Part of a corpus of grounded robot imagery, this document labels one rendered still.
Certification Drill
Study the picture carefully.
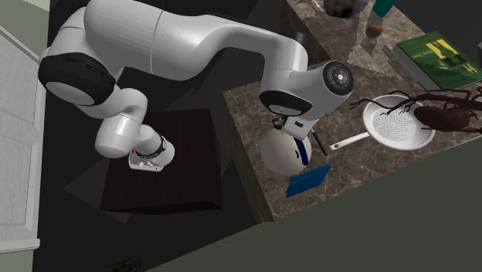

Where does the thin black pen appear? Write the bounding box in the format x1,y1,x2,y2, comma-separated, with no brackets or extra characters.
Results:
311,129,329,157

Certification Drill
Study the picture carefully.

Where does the blue toothed scraper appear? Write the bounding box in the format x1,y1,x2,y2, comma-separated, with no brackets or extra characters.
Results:
284,163,333,199

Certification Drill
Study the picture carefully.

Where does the dark robot stand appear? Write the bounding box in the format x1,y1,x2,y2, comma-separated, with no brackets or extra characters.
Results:
99,108,223,216

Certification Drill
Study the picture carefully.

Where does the white frying pan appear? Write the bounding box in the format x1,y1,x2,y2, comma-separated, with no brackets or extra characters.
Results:
328,93,437,155

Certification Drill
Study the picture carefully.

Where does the small brown round fruit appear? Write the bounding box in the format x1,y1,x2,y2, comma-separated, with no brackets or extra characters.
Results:
365,22,384,39

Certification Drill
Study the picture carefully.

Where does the brown vase with bare branches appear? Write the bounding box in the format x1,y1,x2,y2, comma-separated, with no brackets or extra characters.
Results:
349,87,482,135

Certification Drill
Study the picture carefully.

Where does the green book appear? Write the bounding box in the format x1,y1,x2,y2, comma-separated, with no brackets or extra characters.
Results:
382,30,482,93

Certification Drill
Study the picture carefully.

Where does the white panelled door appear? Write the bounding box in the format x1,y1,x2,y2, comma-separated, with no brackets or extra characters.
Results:
0,25,48,254

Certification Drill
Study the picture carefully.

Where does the white round vessel blue handle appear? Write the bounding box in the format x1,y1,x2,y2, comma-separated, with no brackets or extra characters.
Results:
260,129,313,177

